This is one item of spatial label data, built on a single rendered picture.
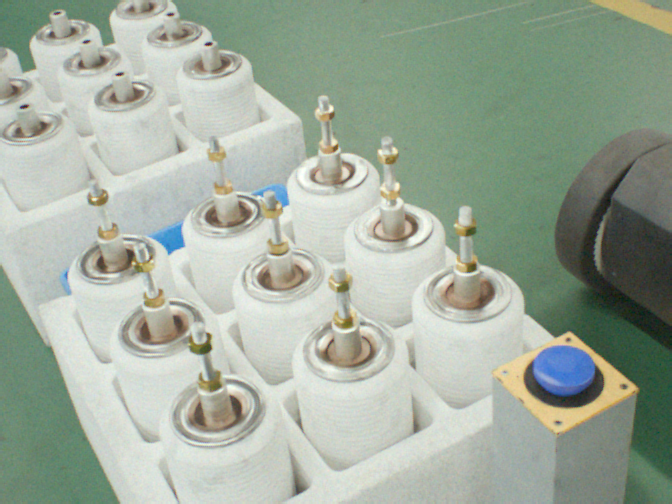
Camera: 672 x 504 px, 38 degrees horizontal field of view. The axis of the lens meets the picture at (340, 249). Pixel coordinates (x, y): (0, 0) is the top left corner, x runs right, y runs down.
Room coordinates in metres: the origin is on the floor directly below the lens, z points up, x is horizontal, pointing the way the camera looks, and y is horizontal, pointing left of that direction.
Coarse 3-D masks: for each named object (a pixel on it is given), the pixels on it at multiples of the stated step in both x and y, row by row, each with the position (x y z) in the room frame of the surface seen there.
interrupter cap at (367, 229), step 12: (408, 204) 0.78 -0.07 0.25; (360, 216) 0.77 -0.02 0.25; (372, 216) 0.77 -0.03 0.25; (408, 216) 0.76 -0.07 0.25; (420, 216) 0.76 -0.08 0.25; (360, 228) 0.75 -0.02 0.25; (372, 228) 0.75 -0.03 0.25; (408, 228) 0.74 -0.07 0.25; (420, 228) 0.74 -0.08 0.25; (432, 228) 0.73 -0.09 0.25; (360, 240) 0.73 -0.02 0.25; (372, 240) 0.73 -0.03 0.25; (384, 240) 0.73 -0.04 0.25; (396, 240) 0.72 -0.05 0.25; (408, 240) 0.72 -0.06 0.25; (420, 240) 0.72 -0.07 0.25; (384, 252) 0.71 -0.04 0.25; (396, 252) 0.71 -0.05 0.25
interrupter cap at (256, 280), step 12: (300, 252) 0.72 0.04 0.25; (252, 264) 0.71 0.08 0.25; (264, 264) 0.71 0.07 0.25; (300, 264) 0.71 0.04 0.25; (312, 264) 0.70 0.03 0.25; (252, 276) 0.70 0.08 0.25; (264, 276) 0.70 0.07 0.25; (300, 276) 0.69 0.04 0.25; (312, 276) 0.69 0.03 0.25; (252, 288) 0.68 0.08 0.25; (264, 288) 0.68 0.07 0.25; (276, 288) 0.68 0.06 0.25; (288, 288) 0.67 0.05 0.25; (300, 288) 0.67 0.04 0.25; (312, 288) 0.67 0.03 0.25; (264, 300) 0.66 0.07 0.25; (276, 300) 0.66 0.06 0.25; (288, 300) 0.66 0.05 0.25
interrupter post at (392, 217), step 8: (384, 200) 0.75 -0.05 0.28; (400, 200) 0.75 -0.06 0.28; (384, 208) 0.74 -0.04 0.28; (392, 208) 0.74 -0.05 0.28; (400, 208) 0.74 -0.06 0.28; (384, 216) 0.74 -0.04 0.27; (392, 216) 0.74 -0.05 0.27; (400, 216) 0.74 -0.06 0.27; (384, 224) 0.74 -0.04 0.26; (392, 224) 0.74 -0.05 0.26; (400, 224) 0.74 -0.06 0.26; (384, 232) 0.74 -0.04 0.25; (392, 232) 0.74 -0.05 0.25; (400, 232) 0.74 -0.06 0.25
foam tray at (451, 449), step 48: (288, 240) 0.84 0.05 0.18; (192, 288) 0.78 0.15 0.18; (48, 336) 0.78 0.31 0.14; (240, 336) 0.72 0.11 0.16; (528, 336) 0.65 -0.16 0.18; (96, 384) 0.66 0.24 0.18; (288, 384) 0.63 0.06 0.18; (96, 432) 0.65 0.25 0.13; (288, 432) 0.57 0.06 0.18; (432, 432) 0.55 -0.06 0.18; (480, 432) 0.55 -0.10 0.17; (144, 480) 0.54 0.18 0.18; (336, 480) 0.51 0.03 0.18; (384, 480) 0.51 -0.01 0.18; (432, 480) 0.53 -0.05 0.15; (480, 480) 0.55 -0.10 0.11
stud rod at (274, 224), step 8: (264, 192) 0.70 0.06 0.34; (272, 192) 0.69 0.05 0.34; (264, 200) 0.69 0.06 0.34; (272, 200) 0.69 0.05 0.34; (272, 208) 0.69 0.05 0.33; (272, 224) 0.69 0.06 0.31; (272, 232) 0.69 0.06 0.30; (280, 232) 0.69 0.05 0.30; (272, 240) 0.69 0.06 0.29; (280, 240) 0.69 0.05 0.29
